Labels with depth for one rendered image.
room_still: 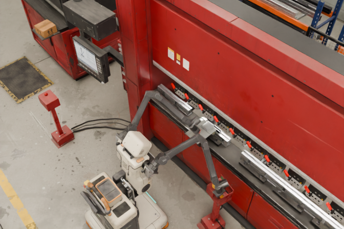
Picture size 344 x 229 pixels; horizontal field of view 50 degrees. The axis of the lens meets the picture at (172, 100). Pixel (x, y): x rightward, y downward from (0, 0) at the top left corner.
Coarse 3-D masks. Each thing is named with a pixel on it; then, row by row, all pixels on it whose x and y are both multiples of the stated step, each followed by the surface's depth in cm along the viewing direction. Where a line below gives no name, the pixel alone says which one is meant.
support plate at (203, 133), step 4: (204, 120) 374; (200, 124) 370; (200, 128) 367; (212, 128) 367; (188, 132) 363; (192, 132) 363; (200, 132) 363; (204, 132) 363; (208, 132) 363; (212, 132) 363; (188, 136) 361; (204, 136) 360
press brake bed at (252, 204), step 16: (160, 112) 413; (160, 128) 435; (176, 128) 403; (160, 144) 471; (176, 144) 424; (176, 160) 454; (192, 160) 412; (192, 176) 438; (208, 176) 402; (224, 176) 374; (240, 176) 350; (240, 192) 365; (256, 192) 342; (224, 208) 414; (240, 208) 383; (256, 208) 356; (272, 208) 334; (256, 224) 376; (288, 224) 328
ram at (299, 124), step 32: (160, 0) 332; (160, 32) 350; (192, 32) 312; (160, 64) 381; (192, 64) 336; (224, 64) 301; (256, 64) 272; (224, 96) 323; (256, 96) 290; (288, 96) 264; (320, 96) 249; (256, 128) 311; (288, 128) 281; (320, 128) 255; (288, 160) 300; (320, 160) 271
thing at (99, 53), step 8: (80, 40) 367; (88, 40) 372; (88, 48) 359; (96, 48) 363; (96, 56) 355; (104, 56) 359; (80, 64) 393; (96, 64) 365; (104, 64) 360; (104, 72) 366; (104, 80) 373
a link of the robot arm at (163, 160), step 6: (192, 138) 312; (198, 138) 310; (204, 138) 318; (180, 144) 313; (186, 144) 311; (192, 144) 312; (174, 150) 311; (180, 150) 312; (162, 156) 308; (168, 156) 309; (162, 162) 309
